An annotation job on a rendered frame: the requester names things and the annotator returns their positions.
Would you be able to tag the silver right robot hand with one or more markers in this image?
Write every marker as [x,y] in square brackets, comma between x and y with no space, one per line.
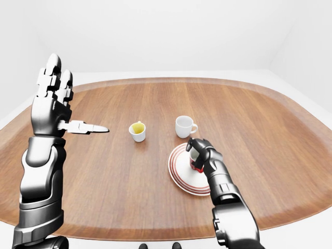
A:
[207,155]

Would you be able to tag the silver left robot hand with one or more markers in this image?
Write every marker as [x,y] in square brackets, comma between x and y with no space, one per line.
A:
[44,114]

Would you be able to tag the red mug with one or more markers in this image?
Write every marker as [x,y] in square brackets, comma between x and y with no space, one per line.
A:
[195,163]

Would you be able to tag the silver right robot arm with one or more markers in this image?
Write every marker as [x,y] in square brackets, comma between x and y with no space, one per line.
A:
[230,207]

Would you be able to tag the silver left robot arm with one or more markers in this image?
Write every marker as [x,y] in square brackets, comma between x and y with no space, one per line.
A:
[39,181]

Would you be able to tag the white plate with red rings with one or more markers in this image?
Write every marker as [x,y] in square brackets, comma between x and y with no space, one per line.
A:
[181,171]

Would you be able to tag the white cup with yellow inside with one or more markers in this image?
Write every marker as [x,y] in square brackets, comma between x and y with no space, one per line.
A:
[137,131]

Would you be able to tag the small dark shape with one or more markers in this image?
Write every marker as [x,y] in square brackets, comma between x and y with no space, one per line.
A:
[176,245]
[143,246]

